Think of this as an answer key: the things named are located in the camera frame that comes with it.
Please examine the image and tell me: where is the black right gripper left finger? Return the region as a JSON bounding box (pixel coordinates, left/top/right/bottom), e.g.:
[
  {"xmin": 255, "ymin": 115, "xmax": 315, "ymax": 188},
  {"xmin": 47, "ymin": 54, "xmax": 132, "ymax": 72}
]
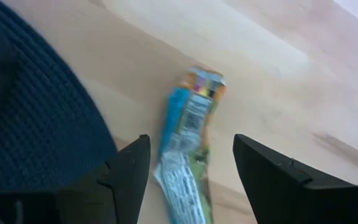
[{"xmin": 56, "ymin": 134, "xmax": 151, "ymax": 224}]

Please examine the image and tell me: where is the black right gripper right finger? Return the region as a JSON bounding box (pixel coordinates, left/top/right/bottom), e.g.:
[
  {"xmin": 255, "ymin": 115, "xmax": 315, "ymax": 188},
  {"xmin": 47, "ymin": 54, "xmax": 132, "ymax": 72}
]
[{"xmin": 233, "ymin": 134, "xmax": 313, "ymax": 224}]

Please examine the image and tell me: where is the dark blue woven mat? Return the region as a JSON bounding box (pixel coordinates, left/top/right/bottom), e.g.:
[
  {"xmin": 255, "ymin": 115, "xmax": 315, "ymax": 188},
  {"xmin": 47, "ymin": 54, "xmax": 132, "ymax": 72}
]
[{"xmin": 0, "ymin": 0, "xmax": 117, "ymax": 191}]

